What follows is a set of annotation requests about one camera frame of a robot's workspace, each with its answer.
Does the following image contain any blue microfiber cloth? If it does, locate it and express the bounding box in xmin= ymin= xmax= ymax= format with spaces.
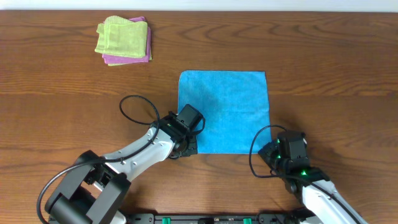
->
xmin=178 ymin=70 xmax=271 ymax=154

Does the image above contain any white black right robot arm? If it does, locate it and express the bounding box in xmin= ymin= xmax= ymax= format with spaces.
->
xmin=253 ymin=137 xmax=366 ymax=223

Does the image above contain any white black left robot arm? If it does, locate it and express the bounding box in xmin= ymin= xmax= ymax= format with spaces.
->
xmin=44 ymin=116 xmax=205 ymax=223

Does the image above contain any folded pink cloth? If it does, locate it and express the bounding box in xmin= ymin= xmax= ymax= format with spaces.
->
xmin=95 ymin=16 xmax=152 ymax=65

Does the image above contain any folded green cloth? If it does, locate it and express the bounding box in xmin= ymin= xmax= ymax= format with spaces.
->
xmin=95 ymin=16 xmax=148 ymax=58

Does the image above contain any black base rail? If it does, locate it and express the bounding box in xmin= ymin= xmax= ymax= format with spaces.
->
xmin=126 ymin=211 xmax=314 ymax=224

